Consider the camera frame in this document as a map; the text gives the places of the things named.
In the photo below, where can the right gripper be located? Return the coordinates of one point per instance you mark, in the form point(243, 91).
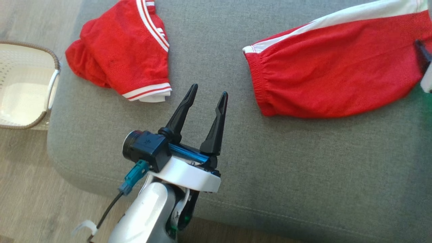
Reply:
point(428, 84)

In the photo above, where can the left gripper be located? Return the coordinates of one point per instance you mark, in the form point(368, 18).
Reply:
point(189, 175)

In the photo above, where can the red shorts with white stripe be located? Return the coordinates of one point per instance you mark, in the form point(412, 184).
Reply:
point(337, 67)

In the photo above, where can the red jersey with white trim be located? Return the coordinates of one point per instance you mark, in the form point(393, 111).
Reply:
point(118, 50)

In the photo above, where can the large grey sofa seat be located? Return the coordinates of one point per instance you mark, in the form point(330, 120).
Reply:
point(270, 168)

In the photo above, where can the white basket brown rim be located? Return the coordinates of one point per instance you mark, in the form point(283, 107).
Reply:
point(23, 84)

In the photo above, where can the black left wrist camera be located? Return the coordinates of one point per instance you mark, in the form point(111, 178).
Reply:
point(148, 148)

